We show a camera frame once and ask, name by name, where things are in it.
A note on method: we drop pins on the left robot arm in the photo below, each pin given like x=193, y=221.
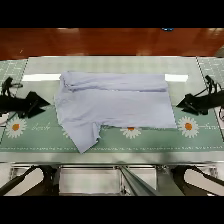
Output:
x=10, y=104

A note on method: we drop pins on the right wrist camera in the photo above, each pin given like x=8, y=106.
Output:
x=211, y=83

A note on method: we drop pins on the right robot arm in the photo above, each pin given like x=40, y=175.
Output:
x=213, y=100

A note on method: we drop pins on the light blue shirt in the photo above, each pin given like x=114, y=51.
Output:
x=113, y=106

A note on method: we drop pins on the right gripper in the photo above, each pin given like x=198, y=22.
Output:
x=195, y=104

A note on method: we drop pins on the silver frame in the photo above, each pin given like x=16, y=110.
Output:
x=100, y=178

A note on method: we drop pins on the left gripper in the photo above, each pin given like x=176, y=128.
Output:
x=31, y=104

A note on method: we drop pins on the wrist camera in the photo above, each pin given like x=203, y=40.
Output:
x=211, y=83
x=8, y=85

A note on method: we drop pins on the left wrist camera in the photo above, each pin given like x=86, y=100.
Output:
x=8, y=85

